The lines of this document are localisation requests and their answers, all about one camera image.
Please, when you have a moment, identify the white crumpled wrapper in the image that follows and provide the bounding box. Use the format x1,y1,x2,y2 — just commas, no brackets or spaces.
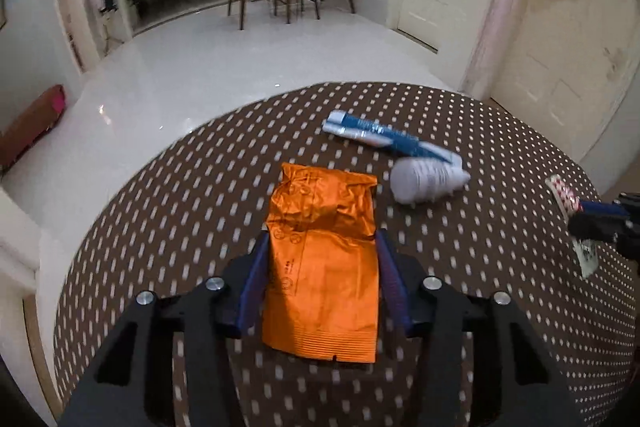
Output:
390,158,471,205

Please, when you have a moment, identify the red white patterned wrapper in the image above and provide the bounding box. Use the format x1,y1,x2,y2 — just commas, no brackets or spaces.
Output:
546,174,599,279

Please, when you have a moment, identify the orange foil bag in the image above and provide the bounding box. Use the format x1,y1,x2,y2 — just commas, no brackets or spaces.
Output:
262,164,380,364

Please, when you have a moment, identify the brown polka dot tablecloth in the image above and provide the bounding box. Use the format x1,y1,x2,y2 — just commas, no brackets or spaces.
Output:
54,82,639,426

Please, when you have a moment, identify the red bench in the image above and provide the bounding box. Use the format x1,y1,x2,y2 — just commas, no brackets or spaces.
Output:
1,84,66,172

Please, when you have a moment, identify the blue white tube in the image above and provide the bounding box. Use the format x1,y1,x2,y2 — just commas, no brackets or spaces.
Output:
322,110,462,167

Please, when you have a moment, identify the cream panel door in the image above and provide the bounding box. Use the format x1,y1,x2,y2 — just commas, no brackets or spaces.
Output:
491,0,639,160

